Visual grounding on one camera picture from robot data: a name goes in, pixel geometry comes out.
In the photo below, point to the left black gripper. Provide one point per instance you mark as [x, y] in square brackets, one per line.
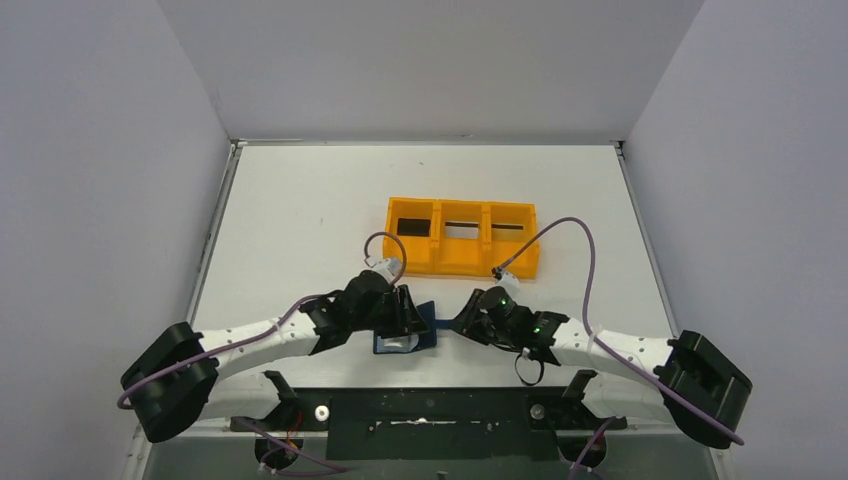
[403, 310]

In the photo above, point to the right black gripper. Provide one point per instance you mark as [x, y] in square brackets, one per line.
[467, 322]

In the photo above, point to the blue leather card holder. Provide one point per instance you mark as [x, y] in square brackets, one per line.
[417, 341]

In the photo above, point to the orange three-compartment tray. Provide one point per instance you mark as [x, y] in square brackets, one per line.
[462, 238]

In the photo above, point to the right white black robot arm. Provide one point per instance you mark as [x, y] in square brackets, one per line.
[685, 381]

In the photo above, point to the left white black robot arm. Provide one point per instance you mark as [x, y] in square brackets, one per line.
[186, 375]

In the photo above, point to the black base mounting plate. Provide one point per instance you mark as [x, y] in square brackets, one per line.
[432, 423]

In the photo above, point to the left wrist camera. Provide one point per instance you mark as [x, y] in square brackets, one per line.
[389, 268]

